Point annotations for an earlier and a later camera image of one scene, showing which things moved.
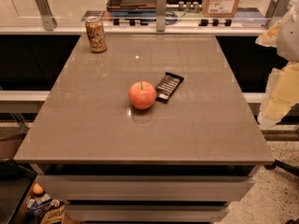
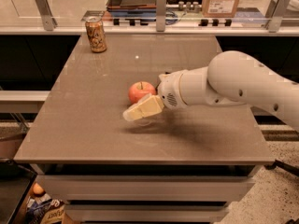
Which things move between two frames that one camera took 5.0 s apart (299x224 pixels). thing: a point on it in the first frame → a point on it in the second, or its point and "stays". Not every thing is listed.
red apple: (142, 95) stays
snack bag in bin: (45, 210) stays
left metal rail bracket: (42, 2) stays
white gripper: (290, 35) → (167, 90)
